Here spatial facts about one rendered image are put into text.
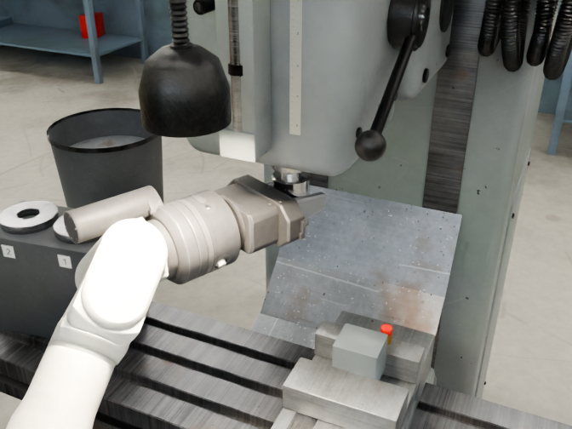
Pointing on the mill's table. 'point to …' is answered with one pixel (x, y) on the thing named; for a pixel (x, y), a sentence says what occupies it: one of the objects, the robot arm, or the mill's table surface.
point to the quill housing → (316, 79)
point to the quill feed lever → (410, 36)
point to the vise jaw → (344, 397)
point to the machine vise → (325, 334)
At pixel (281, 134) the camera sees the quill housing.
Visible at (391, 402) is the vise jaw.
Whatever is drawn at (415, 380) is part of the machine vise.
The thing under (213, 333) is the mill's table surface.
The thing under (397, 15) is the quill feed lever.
